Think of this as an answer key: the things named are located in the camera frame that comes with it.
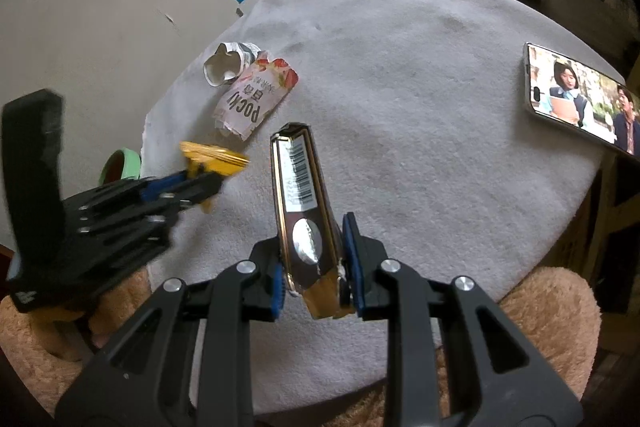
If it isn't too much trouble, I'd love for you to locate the pink strawberry snack packet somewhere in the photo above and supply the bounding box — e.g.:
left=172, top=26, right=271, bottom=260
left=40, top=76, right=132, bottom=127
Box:
left=212, top=57, right=301, bottom=142

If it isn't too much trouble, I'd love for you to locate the yellow candy wrapper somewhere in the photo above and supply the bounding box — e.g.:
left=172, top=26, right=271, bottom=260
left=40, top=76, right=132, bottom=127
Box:
left=179, top=141, right=251, bottom=214

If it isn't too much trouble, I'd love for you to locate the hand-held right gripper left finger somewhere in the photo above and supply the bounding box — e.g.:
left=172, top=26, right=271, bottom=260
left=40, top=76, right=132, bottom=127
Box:
left=55, top=237, right=288, bottom=427

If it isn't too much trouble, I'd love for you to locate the beige plush cushion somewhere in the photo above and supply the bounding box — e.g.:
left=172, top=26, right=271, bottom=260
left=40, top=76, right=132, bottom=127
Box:
left=0, top=264, right=603, bottom=427

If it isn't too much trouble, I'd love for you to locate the smartphone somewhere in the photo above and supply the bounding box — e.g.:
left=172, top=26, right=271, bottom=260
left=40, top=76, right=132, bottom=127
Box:
left=522, top=42, right=640, bottom=156

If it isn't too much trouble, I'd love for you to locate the red bin with green rim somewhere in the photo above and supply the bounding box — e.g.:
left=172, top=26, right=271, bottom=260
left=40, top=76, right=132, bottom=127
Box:
left=98, top=148, right=143, bottom=185

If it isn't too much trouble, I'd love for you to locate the brown gold box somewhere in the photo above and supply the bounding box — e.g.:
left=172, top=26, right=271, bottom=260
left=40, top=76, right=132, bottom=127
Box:
left=270, top=122, right=351, bottom=320

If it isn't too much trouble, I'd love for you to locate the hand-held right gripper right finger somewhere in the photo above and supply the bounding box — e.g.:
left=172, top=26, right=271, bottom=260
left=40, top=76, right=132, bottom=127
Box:
left=341, top=212, right=583, bottom=427

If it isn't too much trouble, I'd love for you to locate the crumpled silver wrapper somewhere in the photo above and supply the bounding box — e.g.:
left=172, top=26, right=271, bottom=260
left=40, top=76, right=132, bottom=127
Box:
left=202, top=41, right=261, bottom=88

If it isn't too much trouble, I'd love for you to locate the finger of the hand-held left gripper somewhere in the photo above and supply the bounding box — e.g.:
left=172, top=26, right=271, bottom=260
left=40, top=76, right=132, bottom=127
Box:
left=64, top=203, right=194, bottom=294
left=64, top=173, right=224, bottom=219

